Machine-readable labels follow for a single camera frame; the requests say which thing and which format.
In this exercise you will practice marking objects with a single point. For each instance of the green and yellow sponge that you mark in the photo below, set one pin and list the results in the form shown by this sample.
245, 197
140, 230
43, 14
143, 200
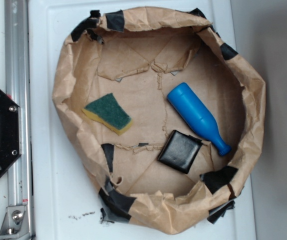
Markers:
107, 111

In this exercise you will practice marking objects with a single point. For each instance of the black square block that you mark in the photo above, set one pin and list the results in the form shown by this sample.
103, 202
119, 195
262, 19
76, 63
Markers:
180, 151

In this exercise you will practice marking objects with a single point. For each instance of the blue plastic bottle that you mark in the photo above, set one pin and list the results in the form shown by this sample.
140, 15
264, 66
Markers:
197, 116

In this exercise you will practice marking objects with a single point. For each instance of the brown paper bag basin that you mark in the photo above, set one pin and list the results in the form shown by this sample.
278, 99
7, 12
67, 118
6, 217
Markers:
140, 55

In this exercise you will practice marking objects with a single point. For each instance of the aluminium extrusion rail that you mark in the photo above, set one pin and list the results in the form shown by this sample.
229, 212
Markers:
20, 177

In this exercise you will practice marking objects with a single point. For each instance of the metal corner bracket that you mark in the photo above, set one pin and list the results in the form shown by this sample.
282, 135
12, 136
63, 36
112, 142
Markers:
15, 225

